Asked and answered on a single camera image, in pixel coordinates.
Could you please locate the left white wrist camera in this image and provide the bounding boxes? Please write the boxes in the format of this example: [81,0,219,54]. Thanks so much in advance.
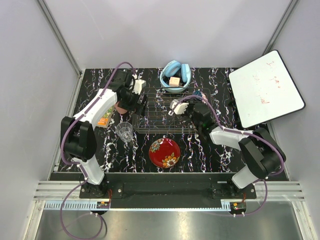
[131,79,146,95]

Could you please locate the pink plastic cup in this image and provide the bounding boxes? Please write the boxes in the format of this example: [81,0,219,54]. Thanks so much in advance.
[114,102,128,115]

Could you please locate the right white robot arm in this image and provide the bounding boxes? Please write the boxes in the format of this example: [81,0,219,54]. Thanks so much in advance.
[171,95,286,199]

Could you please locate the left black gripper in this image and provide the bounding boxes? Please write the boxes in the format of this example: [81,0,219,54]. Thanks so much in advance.
[118,88,149,117]

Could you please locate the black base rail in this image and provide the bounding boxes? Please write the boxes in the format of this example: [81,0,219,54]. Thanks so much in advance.
[49,171,257,210]

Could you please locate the blue patterned bowl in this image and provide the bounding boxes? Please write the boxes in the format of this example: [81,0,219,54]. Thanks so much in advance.
[193,90,207,99]

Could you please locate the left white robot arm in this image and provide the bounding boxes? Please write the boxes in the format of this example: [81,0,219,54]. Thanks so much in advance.
[60,71,148,198]

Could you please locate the purple cable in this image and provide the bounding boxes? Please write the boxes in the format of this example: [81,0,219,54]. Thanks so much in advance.
[171,94,285,217]
[59,61,137,238]

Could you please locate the orange treehouse book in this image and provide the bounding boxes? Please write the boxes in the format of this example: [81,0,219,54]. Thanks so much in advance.
[96,106,115,128]

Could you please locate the white whiteboard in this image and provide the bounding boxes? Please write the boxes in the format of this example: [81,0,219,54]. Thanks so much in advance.
[229,50,306,128]

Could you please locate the red floral plate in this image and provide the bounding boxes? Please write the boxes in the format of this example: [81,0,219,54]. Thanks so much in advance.
[148,138,181,169]

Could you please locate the clear drinking glass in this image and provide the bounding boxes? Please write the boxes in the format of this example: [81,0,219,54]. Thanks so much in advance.
[115,122,133,143]

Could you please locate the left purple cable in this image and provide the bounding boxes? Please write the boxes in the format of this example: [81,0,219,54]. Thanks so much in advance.
[59,61,137,238]

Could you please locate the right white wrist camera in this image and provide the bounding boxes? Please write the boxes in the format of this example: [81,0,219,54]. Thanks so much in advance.
[168,99,189,116]

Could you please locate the light blue headphones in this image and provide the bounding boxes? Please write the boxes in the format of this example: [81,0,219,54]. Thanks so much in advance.
[162,60,192,84]

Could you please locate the light blue bowl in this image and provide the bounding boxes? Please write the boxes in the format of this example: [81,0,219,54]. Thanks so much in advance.
[159,71,191,94]

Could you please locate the beige cube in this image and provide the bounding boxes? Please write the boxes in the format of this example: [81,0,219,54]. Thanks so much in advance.
[169,76,180,88]

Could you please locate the wire dish rack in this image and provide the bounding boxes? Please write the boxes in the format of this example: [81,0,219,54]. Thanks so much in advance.
[132,87,211,134]

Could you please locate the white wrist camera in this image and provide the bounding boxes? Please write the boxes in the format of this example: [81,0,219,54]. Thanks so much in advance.
[168,99,189,116]
[131,79,146,95]

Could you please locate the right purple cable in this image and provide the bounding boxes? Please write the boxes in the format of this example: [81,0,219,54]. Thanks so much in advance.
[171,94,285,217]

